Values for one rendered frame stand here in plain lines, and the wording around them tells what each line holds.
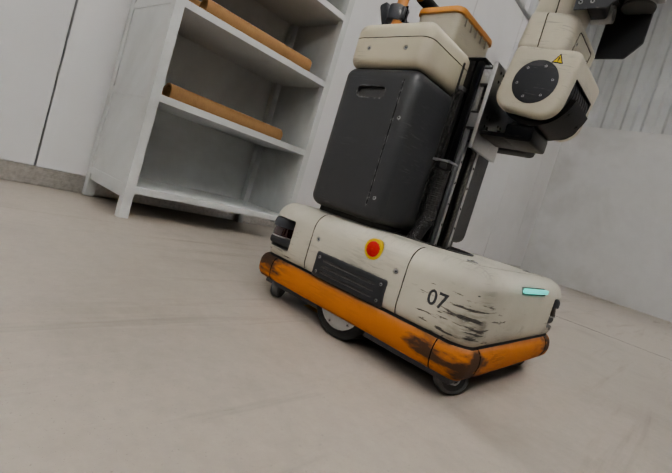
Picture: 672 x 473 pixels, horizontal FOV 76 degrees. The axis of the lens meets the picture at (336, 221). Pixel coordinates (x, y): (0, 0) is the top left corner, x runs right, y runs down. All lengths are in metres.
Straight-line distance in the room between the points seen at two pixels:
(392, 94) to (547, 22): 0.39
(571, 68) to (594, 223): 6.17
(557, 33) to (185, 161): 1.87
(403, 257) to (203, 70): 1.78
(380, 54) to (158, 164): 1.50
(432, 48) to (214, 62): 1.57
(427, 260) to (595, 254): 6.33
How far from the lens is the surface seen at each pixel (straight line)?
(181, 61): 2.42
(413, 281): 0.94
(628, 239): 7.17
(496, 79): 1.25
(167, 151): 2.41
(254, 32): 2.17
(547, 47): 1.19
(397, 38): 1.19
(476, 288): 0.89
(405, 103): 1.10
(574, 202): 7.35
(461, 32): 1.35
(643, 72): 7.79
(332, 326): 1.08
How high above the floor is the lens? 0.34
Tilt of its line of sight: 3 degrees down
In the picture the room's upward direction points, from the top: 17 degrees clockwise
